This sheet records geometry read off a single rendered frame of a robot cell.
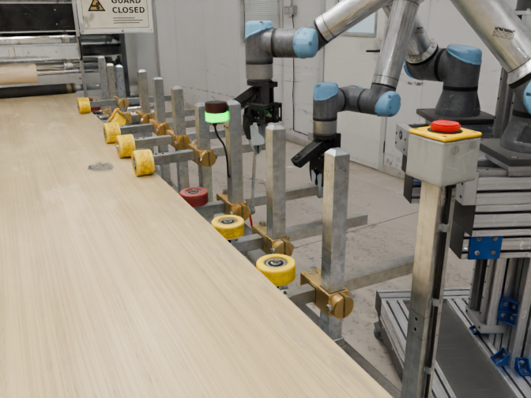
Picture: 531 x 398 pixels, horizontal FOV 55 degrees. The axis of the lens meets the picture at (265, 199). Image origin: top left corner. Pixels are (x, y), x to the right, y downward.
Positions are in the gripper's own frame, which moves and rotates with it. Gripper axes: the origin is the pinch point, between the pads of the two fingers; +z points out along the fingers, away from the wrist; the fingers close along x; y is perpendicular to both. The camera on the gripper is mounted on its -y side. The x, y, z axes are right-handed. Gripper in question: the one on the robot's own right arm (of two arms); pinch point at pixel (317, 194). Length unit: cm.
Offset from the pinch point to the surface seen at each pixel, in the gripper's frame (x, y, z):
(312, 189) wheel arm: -1.5, -2.8, -2.5
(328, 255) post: -55, -32, -9
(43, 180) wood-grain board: 34, -79, -7
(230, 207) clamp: -5.8, -32.9, -3.5
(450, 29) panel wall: 163, 219, -43
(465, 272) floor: 47, 129, 83
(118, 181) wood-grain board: 22, -58, -7
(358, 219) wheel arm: -26.5, -3.4, -1.3
